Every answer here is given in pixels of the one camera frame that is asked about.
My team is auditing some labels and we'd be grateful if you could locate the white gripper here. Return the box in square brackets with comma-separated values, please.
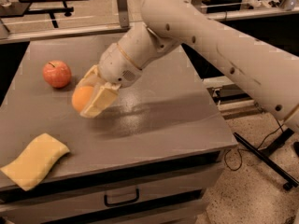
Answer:
[77, 43, 142, 119]

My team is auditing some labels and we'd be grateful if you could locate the red apple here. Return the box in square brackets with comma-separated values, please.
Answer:
[42, 61, 72, 89]

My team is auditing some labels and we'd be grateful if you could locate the black floor stand frame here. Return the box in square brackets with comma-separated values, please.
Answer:
[233, 126, 299, 192]

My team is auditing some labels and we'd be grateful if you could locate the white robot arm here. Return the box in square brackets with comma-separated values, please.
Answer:
[78, 0, 299, 132]

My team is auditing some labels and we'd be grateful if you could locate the grey cabinet with drawers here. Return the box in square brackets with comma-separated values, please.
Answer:
[0, 35, 236, 224]

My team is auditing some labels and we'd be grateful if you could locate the orange fruit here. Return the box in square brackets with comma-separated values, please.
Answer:
[72, 86, 93, 112]

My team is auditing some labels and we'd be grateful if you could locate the black drawer handle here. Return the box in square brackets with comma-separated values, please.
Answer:
[104, 188, 140, 207]

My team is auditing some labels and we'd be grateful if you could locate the grey metal rail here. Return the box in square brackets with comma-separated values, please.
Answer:
[0, 7, 299, 45]

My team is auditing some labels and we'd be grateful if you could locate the yellow sponge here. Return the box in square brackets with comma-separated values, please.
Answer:
[0, 133, 70, 191]

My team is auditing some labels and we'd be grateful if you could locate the left metal upright bracket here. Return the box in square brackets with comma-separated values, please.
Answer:
[116, 0, 130, 28]

